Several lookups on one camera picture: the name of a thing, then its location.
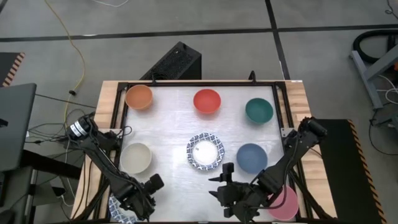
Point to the large black hazard-striped ramp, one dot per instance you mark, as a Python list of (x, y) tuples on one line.
[(345, 168)]

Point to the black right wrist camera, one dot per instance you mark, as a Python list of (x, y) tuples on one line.
[(228, 171)]

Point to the red bowl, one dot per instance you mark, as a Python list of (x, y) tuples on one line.
[(207, 101)]

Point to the grey metal stand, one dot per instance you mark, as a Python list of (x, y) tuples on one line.
[(368, 77)]

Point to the cream white bowl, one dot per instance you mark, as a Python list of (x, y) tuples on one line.
[(136, 158)]

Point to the orange bowl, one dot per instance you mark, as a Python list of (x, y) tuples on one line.
[(139, 97)]

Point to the small black hazard-striped mat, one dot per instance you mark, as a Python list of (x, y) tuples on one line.
[(9, 67)]

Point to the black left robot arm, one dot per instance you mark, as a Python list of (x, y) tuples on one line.
[(102, 155)]

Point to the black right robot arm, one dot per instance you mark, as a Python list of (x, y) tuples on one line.
[(292, 149)]

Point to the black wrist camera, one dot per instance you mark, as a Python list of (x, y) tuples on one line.
[(154, 183), (228, 171)]

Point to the black frame clamp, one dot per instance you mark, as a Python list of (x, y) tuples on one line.
[(252, 76), (154, 79)]

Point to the blue white patterned paper bowl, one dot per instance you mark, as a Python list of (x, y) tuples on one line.
[(205, 151), (115, 213)]

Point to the black perforated box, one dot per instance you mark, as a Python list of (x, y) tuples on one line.
[(177, 63)]

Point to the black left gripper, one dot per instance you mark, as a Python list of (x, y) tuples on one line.
[(138, 202)]

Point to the black metal table frame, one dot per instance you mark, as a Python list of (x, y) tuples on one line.
[(202, 83)]

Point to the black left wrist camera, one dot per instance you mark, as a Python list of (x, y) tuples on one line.
[(154, 183)]

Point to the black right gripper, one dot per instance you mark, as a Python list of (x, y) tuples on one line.
[(239, 196)]

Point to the dark green bowl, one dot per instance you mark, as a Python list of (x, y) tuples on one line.
[(259, 110)]

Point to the pink bowl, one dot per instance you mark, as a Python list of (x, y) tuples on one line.
[(288, 205)]

